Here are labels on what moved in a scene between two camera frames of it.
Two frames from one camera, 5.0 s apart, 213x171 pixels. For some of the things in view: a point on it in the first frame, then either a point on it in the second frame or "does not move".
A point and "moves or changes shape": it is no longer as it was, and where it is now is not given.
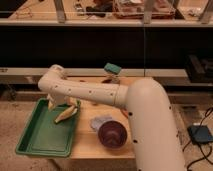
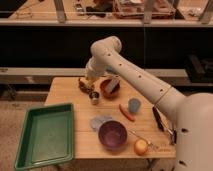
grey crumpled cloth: [96, 121] does not move
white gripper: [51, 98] → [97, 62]
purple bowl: [112, 134] does not move
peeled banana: [67, 112] moves or changes shape
